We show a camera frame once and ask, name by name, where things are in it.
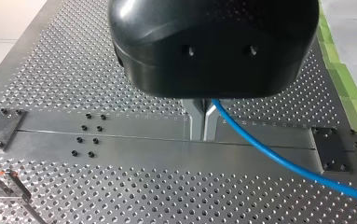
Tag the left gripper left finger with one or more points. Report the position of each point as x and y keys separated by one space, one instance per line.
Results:
x=196 y=121

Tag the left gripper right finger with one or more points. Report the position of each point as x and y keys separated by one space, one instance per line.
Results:
x=209 y=123

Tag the metal post with orange clip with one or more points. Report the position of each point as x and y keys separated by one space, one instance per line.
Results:
x=10 y=189

